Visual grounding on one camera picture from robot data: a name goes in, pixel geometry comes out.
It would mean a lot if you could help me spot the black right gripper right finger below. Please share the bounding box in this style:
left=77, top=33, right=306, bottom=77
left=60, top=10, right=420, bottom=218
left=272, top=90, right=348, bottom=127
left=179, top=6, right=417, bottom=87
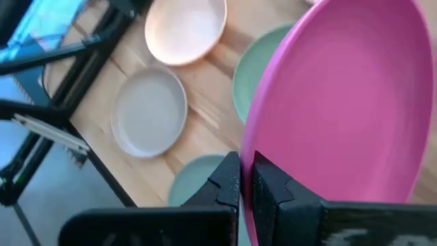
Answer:
left=251, top=150, right=437, bottom=246

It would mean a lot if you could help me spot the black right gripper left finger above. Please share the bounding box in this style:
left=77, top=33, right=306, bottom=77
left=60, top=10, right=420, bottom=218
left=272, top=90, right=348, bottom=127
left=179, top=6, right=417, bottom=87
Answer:
left=58, top=151, right=241, bottom=246

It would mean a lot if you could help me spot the pale blue plate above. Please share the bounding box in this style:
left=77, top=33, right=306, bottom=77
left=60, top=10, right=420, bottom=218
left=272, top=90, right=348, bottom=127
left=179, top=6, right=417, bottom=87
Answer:
left=167, top=154, right=226, bottom=208

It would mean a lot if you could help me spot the beige plate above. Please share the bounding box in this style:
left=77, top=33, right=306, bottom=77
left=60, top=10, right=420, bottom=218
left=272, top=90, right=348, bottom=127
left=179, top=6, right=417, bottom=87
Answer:
left=109, top=65, right=188, bottom=159

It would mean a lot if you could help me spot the pink plate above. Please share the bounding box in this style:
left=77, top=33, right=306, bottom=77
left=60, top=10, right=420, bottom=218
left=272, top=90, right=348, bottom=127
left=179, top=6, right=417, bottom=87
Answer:
left=240, top=0, right=435, bottom=246

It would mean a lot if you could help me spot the green plate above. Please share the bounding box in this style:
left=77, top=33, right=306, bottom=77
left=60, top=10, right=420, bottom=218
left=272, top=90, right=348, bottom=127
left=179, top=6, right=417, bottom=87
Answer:
left=232, top=23, right=294, bottom=124

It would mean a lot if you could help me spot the light peach plate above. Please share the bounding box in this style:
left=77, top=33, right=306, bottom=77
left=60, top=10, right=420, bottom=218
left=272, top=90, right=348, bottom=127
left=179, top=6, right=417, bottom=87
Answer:
left=144, top=0, right=228, bottom=66

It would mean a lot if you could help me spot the silver frame bracket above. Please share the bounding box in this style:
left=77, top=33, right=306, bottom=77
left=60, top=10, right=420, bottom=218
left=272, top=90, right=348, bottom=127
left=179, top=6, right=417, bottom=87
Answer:
left=12, top=113, right=90, bottom=156

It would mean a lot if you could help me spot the black aluminium table frame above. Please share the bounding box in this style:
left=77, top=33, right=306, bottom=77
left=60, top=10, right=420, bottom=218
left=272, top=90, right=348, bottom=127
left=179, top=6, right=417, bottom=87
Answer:
left=0, top=0, right=154, bottom=246

